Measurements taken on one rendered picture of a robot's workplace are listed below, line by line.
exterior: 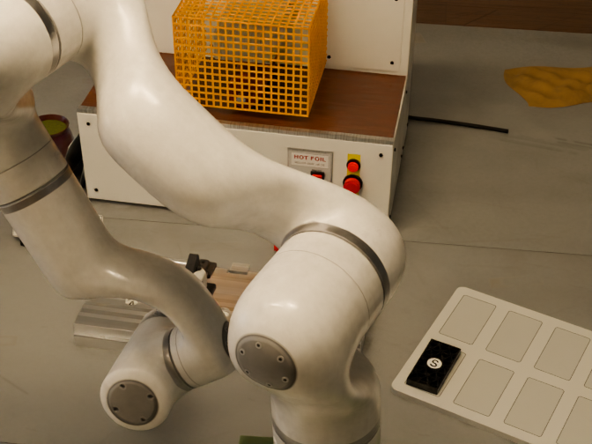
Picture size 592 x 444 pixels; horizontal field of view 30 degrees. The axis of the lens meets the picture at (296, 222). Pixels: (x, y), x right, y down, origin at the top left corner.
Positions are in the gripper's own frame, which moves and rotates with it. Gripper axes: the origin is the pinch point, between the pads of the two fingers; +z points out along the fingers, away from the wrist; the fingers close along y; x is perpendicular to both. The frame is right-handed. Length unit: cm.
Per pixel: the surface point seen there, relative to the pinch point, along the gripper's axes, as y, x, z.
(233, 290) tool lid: 11.2, 0.5, 19.0
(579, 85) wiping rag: -4, 57, 101
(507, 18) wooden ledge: -10, 41, 132
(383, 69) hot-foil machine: -15, 18, 61
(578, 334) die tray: 13, 55, 23
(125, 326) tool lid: 13.8, -13.9, 7.8
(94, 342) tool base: 16.9, -18.7, 7.1
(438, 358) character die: 14.7, 33.8, 12.3
